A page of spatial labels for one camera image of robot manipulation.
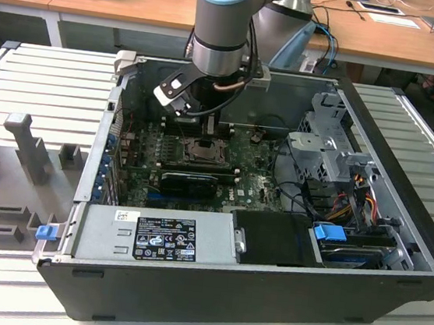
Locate pale blue teach pendant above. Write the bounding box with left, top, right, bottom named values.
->
left=267, top=16, right=317, bottom=74

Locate white paper sheet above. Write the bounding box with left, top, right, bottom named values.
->
left=366, top=11, right=422, bottom=30

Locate yellow red wire bundle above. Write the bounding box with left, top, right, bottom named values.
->
left=327, top=182, right=380, bottom=225

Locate blue case latch tab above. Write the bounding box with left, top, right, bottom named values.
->
left=35, top=224, right=58, bottom=243

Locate black open PC case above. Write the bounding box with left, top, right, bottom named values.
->
left=30, top=43, right=434, bottom=325

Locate grey power supply unit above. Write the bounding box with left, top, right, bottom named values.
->
left=71, top=196, right=244, bottom=277

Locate green motherboard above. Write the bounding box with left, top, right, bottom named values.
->
left=120, top=115, right=303, bottom=225

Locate grey parts rack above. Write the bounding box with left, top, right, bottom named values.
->
left=0, top=110, right=94, bottom=264

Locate white framed tablet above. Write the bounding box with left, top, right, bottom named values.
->
left=355, top=1, right=407, bottom=17

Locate black graphics card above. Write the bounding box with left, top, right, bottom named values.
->
left=157, top=170, right=219, bottom=202

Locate metal socket cover frame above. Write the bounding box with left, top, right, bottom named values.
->
left=182, top=136, right=229, bottom=168

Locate blue cable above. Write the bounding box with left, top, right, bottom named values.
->
left=309, top=23, right=342, bottom=70

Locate CPU socket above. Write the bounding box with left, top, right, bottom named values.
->
left=179, top=134, right=231, bottom=169

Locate hard disk in blue carrier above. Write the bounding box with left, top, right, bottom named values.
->
left=309, top=219, right=397, bottom=274

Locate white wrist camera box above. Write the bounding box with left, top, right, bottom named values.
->
left=150, top=62, right=196, bottom=119

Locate black plastic drive cover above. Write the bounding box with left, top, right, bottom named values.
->
left=226, top=207, right=329, bottom=274

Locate silver metal drive cage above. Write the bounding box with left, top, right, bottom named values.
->
left=280, top=87, right=390, bottom=200

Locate black RAM slot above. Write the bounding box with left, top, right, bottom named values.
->
left=158, top=164, right=238, bottom=185
left=162, top=115, right=235, bottom=132
left=157, top=157, right=237, bottom=175
left=161, top=122, right=234, bottom=141

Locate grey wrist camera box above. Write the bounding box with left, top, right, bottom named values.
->
left=244, top=64, right=273, bottom=92

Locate wooden desk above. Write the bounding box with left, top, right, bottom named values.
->
left=0, top=0, right=434, bottom=90

